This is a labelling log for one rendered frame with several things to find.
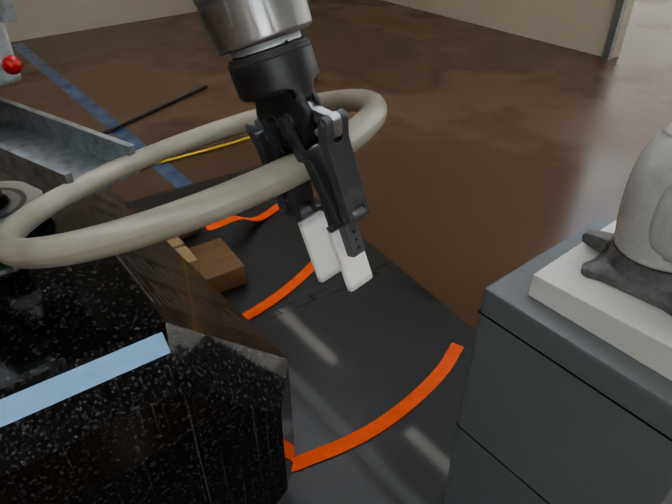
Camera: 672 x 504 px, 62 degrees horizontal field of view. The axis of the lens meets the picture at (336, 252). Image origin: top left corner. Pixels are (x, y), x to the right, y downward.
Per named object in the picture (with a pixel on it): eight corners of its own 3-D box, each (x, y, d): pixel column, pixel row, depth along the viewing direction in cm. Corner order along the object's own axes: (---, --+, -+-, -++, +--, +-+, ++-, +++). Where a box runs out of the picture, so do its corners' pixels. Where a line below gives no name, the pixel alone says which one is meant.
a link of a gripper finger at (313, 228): (301, 223, 56) (296, 222, 56) (322, 283, 59) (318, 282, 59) (323, 210, 57) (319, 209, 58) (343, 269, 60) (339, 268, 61)
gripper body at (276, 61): (328, 25, 47) (359, 131, 51) (274, 40, 54) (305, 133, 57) (255, 51, 43) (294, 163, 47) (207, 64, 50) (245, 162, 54)
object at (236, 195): (-65, 266, 70) (-79, 245, 69) (213, 131, 103) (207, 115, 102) (168, 287, 39) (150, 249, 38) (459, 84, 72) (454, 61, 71)
